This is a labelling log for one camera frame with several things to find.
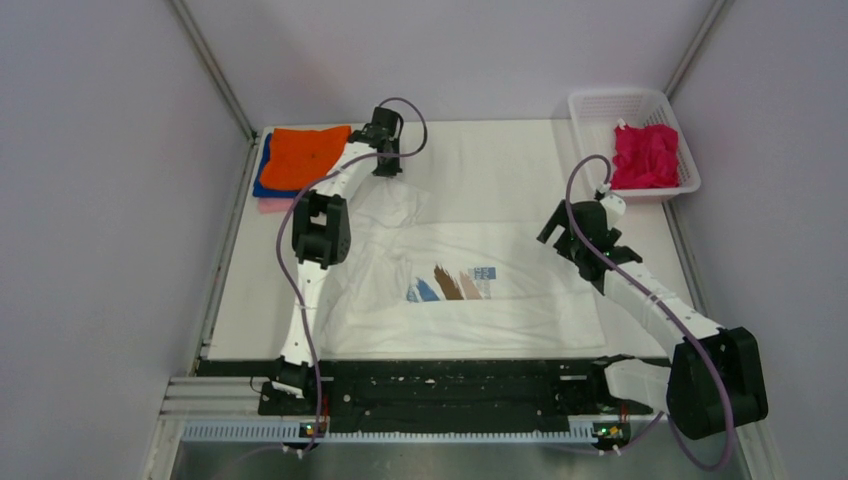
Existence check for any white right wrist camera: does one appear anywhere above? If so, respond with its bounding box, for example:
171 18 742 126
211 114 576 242
594 183 627 228

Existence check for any left metal frame post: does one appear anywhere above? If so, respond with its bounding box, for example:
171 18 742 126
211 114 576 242
165 0 257 141

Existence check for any metal frame post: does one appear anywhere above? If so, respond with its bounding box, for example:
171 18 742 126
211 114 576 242
165 0 257 141
663 0 734 101

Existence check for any white printed t shirt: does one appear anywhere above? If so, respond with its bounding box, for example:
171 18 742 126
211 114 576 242
316 181 606 358

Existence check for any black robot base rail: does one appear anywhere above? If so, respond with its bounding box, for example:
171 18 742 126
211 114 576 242
196 359 652 434

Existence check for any crumpled red t shirt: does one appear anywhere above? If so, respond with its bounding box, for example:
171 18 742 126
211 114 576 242
611 124 680 190

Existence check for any folded pink t shirt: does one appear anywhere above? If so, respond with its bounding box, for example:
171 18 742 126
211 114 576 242
257 198 294 214

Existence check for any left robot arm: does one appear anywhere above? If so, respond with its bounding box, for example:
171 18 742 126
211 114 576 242
270 105 404 414

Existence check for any folded blue t shirt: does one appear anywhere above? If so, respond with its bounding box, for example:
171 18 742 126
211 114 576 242
252 133 298 199

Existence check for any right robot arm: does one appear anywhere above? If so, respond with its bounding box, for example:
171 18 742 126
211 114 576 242
537 195 769 440

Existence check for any white slotted cable duct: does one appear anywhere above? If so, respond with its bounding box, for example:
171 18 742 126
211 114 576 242
180 418 631 446

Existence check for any folded orange t shirt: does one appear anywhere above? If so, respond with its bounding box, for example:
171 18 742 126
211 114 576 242
260 125 352 191

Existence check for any right metal frame post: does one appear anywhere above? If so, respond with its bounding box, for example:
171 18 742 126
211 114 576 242
663 0 734 101

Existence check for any white plastic laundry basket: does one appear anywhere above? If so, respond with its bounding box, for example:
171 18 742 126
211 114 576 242
568 87 702 203

